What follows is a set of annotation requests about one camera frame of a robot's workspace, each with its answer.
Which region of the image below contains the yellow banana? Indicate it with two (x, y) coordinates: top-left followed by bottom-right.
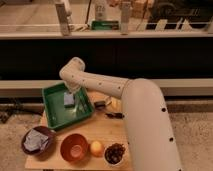
(111, 98), (121, 111)

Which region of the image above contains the orange fruit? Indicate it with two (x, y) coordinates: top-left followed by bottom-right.
(90, 141), (104, 157)

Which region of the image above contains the dark brown bowl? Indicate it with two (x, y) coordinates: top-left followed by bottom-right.
(21, 126), (55, 155)

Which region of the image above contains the pale fork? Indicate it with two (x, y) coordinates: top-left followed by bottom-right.
(78, 97), (86, 114)

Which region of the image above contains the crumpled grey cloth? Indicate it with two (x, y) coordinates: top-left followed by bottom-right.
(24, 129), (48, 151)

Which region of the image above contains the white bowl with dark contents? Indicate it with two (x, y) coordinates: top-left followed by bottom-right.
(103, 143), (126, 167)

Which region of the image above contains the white background post right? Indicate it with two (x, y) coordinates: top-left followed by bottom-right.
(121, 1), (131, 35)

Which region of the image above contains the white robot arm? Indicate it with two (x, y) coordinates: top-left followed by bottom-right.
(59, 57), (183, 171)

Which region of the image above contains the small grey metal object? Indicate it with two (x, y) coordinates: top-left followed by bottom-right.
(94, 101), (106, 110)

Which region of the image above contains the blue grey sponge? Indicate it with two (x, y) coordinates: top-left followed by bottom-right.
(64, 92), (75, 107)

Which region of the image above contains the black handled utensil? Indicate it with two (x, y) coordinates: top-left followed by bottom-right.
(105, 113), (124, 119)

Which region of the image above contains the green plastic tray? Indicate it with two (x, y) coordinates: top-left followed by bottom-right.
(42, 83), (94, 131)

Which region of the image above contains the white background post left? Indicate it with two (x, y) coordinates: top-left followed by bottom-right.
(55, 0), (71, 36)

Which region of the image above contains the green background tray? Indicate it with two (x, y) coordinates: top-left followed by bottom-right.
(91, 21), (119, 30)

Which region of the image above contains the orange bowl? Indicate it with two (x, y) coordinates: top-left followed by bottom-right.
(60, 133), (89, 163)

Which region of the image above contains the wooden board table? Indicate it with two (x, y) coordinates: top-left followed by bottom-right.
(24, 90), (134, 171)

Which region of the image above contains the white background post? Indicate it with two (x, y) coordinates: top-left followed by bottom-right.
(121, 1), (131, 35)
(55, 0), (71, 36)

